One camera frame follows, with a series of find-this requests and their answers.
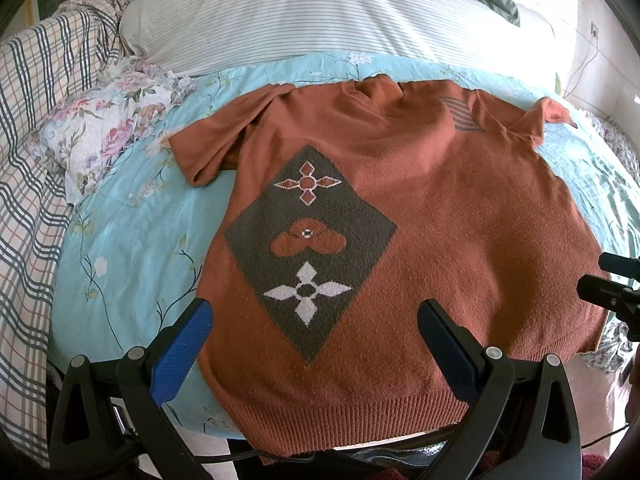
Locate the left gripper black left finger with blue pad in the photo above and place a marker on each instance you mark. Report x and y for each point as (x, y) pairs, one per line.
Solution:
(111, 412)

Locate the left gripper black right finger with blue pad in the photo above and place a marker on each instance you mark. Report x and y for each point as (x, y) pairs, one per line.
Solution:
(521, 421)

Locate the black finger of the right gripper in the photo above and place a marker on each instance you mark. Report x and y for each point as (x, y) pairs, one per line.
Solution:
(622, 266)
(622, 300)

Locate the rust orange knit sweater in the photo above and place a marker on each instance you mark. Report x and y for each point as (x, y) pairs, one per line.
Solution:
(353, 203)

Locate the light blue floral quilt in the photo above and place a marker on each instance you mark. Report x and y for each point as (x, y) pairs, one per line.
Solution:
(134, 251)

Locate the pink floral white pillow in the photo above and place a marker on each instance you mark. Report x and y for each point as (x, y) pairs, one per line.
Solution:
(85, 133)

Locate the plaid checked blanket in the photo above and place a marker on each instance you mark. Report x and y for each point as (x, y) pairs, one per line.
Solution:
(40, 67)

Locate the white grey striped pillow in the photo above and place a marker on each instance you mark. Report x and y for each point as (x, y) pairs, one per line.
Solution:
(197, 37)

